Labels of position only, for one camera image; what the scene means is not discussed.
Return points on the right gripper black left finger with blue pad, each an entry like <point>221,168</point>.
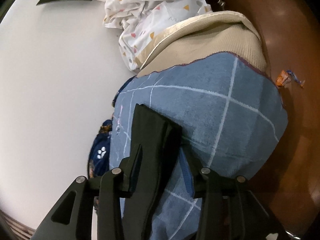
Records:
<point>71,216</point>

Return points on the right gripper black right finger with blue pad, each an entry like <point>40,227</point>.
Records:
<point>229,209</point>

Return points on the black pants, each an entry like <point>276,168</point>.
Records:
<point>157,139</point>

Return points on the navy dog print blanket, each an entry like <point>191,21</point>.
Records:
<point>99,155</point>

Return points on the blue checked bed sheet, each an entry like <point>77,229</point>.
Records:
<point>231,116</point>

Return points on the orange snack wrapper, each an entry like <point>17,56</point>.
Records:
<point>286,76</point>

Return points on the beige mattress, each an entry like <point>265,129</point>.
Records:
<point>201,36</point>

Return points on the white patterned crumpled sheet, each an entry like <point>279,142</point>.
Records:
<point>142,20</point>

